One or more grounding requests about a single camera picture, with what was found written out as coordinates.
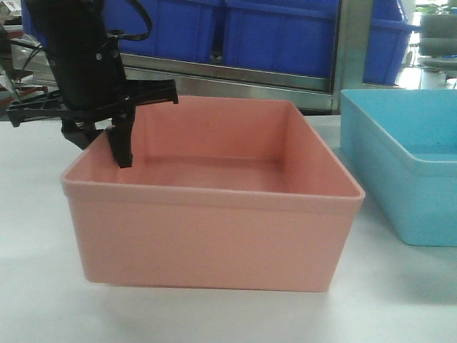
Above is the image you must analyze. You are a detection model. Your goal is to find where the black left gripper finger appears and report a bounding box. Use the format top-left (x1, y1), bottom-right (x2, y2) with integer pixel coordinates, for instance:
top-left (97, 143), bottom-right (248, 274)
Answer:
top-left (107, 111), bottom-right (135, 168)
top-left (61, 119), bottom-right (102, 150)

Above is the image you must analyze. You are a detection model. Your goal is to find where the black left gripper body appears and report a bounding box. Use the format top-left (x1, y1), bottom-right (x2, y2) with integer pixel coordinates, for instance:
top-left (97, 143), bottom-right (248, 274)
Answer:
top-left (6, 37), bottom-right (179, 127)

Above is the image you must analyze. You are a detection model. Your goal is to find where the pink plastic box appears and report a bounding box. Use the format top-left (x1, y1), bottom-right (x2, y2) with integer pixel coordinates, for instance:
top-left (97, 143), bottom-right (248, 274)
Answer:
top-left (61, 96), bottom-right (365, 292)

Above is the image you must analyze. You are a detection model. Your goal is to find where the light blue plastic box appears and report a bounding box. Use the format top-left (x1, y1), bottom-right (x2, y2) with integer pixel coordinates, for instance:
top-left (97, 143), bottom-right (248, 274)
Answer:
top-left (340, 89), bottom-right (456, 247)

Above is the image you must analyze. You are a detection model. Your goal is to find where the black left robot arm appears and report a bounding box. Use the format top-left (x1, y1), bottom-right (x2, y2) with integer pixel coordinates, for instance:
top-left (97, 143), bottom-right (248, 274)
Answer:
top-left (6, 1), bottom-right (179, 168)

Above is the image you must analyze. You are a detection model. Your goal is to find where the stainless steel shelf rack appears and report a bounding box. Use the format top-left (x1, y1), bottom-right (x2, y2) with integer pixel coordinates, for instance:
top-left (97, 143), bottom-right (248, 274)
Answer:
top-left (122, 0), bottom-right (374, 114)

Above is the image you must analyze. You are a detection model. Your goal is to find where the dark blue crate far left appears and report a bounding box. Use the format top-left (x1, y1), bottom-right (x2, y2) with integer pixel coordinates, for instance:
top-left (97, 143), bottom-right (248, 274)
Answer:
top-left (20, 0), bottom-right (41, 41)

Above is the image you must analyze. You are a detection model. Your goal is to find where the dark blue crate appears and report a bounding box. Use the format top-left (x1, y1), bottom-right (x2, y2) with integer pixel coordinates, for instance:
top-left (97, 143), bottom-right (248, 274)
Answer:
top-left (363, 1), bottom-right (419, 86)
top-left (120, 1), bottom-right (224, 63)
top-left (20, 0), bottom-right (41, 41)
top-left (222, 1), bottom-right (338, 78)

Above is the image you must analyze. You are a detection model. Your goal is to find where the dark blue crate middle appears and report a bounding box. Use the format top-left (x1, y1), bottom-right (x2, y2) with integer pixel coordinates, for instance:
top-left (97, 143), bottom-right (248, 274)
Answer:
top-left (222, 1), bottom-right (338, 78)

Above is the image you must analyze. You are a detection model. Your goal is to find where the dark blue crate right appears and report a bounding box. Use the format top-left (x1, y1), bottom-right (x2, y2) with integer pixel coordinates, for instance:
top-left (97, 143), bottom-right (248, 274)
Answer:
top-left (363, 1), bottom-right (419, 86)

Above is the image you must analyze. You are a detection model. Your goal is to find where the grey office chair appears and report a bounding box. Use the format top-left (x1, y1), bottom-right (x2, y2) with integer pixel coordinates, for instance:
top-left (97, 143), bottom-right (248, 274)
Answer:
top-left (417, 14), bottom-right (456, 89)

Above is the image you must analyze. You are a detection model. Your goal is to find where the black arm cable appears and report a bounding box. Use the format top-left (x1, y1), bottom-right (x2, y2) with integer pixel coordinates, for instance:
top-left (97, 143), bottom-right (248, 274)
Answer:
top-left (106, 0), bottom-right (154, 41)

